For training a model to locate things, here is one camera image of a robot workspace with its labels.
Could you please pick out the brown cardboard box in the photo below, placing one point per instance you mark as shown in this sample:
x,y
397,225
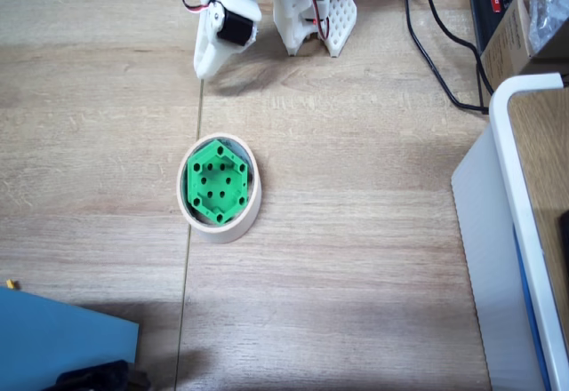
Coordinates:
x,y
507,49

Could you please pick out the beige masking tape roll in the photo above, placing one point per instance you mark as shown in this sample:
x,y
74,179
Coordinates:
x,y
231,233

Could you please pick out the white ribbed bin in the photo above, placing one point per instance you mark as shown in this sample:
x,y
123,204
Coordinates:
x,y
484,253

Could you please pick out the black power supply box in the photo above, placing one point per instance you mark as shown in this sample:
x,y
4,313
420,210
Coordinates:
x,y
482,9

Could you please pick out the clear plastic bag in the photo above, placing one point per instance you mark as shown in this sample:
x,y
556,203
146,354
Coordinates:
x,y
547,9

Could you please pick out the small yellow piece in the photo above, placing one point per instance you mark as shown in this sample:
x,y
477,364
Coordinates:
x,y
11,283

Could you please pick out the green hexagonal printed component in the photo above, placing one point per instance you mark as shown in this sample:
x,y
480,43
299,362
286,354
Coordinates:
x,y
213,182

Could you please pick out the blue grey board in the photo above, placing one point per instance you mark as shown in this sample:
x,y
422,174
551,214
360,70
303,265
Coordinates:
x,y
53,342

